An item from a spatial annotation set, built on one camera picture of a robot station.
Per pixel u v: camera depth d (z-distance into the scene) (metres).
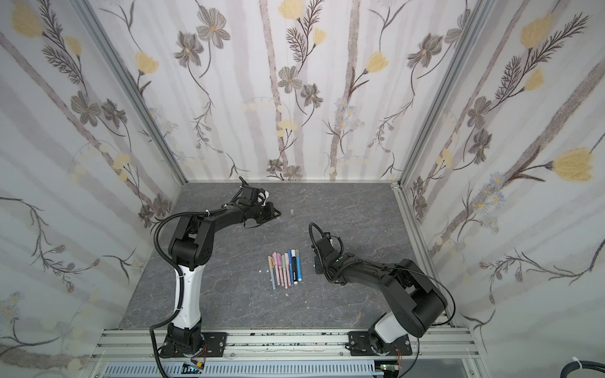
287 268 0.90
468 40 0.74
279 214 1.02
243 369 0.70
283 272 0.89
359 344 0.73
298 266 0.91
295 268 0.90
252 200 0.86
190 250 0.59
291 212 1.08
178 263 0.59
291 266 0.91
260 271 0.91
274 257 0.93
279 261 0.93
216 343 0.74
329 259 0.70
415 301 0.44
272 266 0.91
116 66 0.79
